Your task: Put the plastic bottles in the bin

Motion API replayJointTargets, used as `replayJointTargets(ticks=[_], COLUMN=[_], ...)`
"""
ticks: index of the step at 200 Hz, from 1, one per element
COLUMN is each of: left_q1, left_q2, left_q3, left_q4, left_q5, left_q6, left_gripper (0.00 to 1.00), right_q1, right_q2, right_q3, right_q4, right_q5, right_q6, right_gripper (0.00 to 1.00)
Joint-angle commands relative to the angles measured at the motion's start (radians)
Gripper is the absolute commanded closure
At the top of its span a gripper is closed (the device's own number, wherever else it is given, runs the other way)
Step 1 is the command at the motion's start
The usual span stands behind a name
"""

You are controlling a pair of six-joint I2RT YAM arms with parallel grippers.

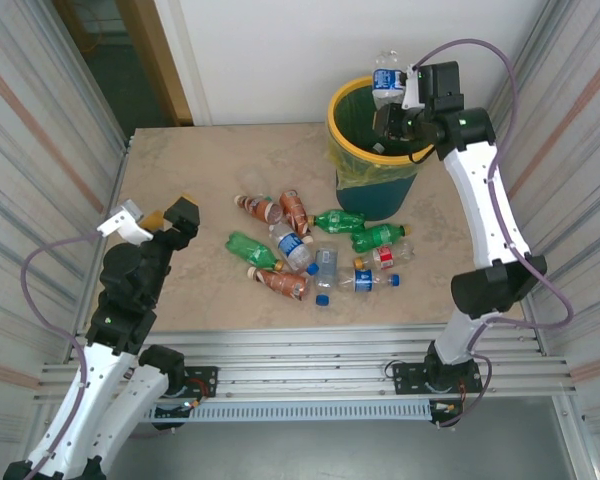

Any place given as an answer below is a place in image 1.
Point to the clear bottle red label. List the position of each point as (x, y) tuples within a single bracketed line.
[(384, 257)]

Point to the brown coffee bottle cream cap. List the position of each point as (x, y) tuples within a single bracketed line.
[(265, 210), (282, 284)]

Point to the small blue-label water bottle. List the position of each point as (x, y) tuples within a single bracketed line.
[(386, 80)]

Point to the aluminium rail frame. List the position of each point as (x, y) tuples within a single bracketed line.
[(305, 350)]

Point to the yellow power connector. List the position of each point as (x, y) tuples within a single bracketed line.
[(447, 407), (192, 404)]

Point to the corrugated translucent side panel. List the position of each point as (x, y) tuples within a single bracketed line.
[(30, 150), (580, 150)]

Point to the blue bin yellow rim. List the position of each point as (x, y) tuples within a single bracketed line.
[(365, 202)]

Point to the yellow-green bin liner bag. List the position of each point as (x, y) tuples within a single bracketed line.
[(355, 120)]

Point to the clear water bottle blue label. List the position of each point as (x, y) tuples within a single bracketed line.
[(290, 246)]

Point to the clear crushed plastic bottle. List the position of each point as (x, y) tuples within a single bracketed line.
[(252, 176)]

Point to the crushed brown coffee bottle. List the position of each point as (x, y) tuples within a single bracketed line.
[(292, 207)]

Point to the soda water bottle pale label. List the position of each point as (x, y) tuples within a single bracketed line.
[(326, 262)]

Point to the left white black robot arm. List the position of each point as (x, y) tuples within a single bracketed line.
[(130, 407)]

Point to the wooden door frame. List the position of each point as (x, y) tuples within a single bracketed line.
[(155, 55)]

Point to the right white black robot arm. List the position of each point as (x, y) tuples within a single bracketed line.
[(485, 210)]

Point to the Pepsi-logo water bottle blue cap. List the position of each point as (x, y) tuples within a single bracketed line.
[(364, 280)]

